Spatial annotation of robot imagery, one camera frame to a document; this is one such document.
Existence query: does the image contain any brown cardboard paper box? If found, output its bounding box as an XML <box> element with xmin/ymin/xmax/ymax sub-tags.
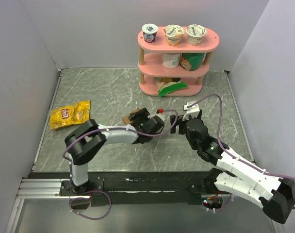
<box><xmin>122</xmin><ymin>108</ymin><xmax>140</xmax><ymax>125</ymax></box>

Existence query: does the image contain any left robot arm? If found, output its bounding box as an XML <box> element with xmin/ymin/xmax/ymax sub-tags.
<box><xmin>63</xmin><ymin>108</ymin><xmax>164</xmax><ymax>195</ymax></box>

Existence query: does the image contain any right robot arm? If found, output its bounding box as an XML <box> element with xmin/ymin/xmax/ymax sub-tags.
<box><xmin>170</xmin><ymin>115</ymin><xmax>295</xmax><ymax>224</ymax></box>

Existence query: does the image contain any green white snack bag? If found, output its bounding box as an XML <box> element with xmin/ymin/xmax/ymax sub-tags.
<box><xmin>154</xmin><ymin>77</ymin><xmax>188</xmax><ymax>97</ymax></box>

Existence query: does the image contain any pink three-tier shelf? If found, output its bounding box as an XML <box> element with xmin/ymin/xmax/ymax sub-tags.
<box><xmin>137</xmin><ymin>26</ymin><xmax>220</xmax><ymax>96</ymax></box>

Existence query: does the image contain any white paper cup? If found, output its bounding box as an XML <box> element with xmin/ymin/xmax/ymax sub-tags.
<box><xmin>162</xmin><ymin>53</ymin><xmax>181</xmax><ymax>69</ymax></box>

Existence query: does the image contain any green snack canister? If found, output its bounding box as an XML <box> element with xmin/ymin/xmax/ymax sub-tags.
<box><xmin>180</xmin><ymin>53</ymin><xmax>205</xmax><ymax>71</ymax></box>

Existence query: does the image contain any yellow Lays chip bag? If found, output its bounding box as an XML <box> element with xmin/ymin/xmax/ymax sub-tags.
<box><xmin>49</xmin><ymin>100</ymin><xmax>91</xmax><ymax>130</ymax></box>

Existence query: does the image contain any orange Chobani yogurt cup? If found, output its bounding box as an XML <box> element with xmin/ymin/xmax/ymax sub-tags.
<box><xmin>164</xmin><ymin>24</ymin><xmax>184</xmax><ymax>46</ymax></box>

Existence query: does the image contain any blue yogurt cup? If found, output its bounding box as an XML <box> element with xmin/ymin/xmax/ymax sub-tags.
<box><xmin>142</xmin><ymin>23</ymin><xmax>158</xmax><ymax>44</ymax></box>

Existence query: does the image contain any white Chobani yogurt cup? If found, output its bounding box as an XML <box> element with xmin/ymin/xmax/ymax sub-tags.
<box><xmin>186</xmin><ymin>24</ymin><xmax>207</xmax><ymax>46</ymax></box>

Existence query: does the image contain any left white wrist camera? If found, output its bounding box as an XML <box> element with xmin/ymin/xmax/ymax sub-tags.
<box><xmin>148</xmin><ymin>109</ymin><xmax>165</xmax><ymax>121</ymax></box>

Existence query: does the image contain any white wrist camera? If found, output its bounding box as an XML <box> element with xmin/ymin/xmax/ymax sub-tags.
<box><xmin>182</xmin><ymin>101</ymin><xmax>202</xmax><ymax>121</ymax></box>
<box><xmin>148</xmin><ymin>109</ymin><xmax>165</xmax><ymax>121</ymax></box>

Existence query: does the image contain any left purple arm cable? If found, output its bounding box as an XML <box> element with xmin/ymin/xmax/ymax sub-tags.
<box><xmin>62</xmin><ymin>109</ymin><xmax>179</xmax><ymax>192</ymax></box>

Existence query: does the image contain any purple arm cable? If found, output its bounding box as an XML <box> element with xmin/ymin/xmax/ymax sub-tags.
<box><xmin>62</xmin><ymin>109</ymin><xmax>179</xmax><ymax>192</ymax></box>
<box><xmin>190</xmin><ymin>94</ymin><xmax>295</xmax><ymax>210</ymax></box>

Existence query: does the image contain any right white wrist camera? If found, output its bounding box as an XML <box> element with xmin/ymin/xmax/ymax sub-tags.
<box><xmin>182</xmin><ymin>101</ymin><xmax>202</xmax><ymax>121</ymax></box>

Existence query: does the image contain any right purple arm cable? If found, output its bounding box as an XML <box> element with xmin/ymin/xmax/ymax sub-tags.
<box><xmin>190</xmin><ymin>94</ymin><xmax>295</xmax><ymax>210</ymax></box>

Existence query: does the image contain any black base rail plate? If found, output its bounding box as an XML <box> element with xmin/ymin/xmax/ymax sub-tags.
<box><xmin>59</xmin><ymin>171</ymin><xmax>232</xmax><ymax>207</ymax></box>

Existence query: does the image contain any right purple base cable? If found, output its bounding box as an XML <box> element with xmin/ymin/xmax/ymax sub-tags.
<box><xmin>205</xmin><ymin>193</ymin><xmax>235</xmax><ymax>215</ymax></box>

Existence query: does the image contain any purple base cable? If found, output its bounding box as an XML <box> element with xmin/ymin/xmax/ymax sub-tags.
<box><xmin>205</xmin><ymin>193</ymin><xmax>235</xmax><ymax>215</ymax></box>
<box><xmin>69</xmin><ymin>189</ymin><xmax>112</xmax><ymax>221</ymax></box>

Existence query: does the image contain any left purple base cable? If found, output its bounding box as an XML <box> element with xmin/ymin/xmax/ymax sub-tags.
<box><xmin>69</xmin><ymin>189</ymin><xmax>112</xmax><ymax>221</ymax></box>

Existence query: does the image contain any aluminium frame rail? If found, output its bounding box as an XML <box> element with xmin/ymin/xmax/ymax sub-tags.
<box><xmin>4</xmin><ymin>178</ymin><xmax>73</xmax><ymax>233</ymax></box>

